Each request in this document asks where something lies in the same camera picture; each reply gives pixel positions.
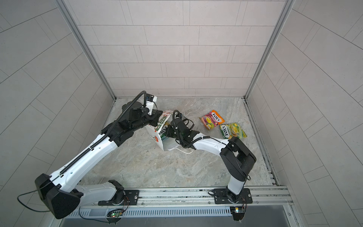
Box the right circuit board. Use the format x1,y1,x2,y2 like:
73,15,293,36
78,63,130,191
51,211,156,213
230,207,246,221

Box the orange Fox's candy packet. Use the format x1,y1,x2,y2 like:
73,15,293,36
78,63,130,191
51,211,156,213
200,110,225,130

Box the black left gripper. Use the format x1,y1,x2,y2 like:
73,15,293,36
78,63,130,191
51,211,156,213
129,109,164,133

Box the white floral paper bag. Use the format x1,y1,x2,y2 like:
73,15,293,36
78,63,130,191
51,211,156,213
145,110,192,154

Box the aluminium right corner post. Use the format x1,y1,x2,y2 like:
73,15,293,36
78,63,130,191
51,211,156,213
244,0,294,100

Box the yellow-green Fox's candy packet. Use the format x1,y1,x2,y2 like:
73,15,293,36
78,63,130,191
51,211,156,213
219,123,247,139

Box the green Fox's candy packet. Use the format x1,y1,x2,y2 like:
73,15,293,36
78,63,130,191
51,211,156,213
159,125,169,141

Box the aluminium left corner post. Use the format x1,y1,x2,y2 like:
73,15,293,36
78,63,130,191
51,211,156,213
55,0,116,100

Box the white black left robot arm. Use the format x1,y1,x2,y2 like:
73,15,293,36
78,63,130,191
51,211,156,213
35,109,163,219

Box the aluminium corner post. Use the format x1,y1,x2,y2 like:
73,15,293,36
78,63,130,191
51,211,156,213
55,0,116,100
244,0,294,100

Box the left circuit board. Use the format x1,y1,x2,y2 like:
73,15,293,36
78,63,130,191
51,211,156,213
107,209,124,218

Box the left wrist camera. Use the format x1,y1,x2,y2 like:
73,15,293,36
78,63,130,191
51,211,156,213
146,94,157,115

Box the circuit board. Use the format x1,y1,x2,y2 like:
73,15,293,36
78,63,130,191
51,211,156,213
230,207,246,221
107,209,124,218

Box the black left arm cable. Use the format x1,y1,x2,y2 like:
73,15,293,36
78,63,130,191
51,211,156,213
16,181,57,213

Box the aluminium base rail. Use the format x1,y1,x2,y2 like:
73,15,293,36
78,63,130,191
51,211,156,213
53,185,294,211

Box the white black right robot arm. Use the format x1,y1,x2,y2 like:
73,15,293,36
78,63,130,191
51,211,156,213
166,118,257,204

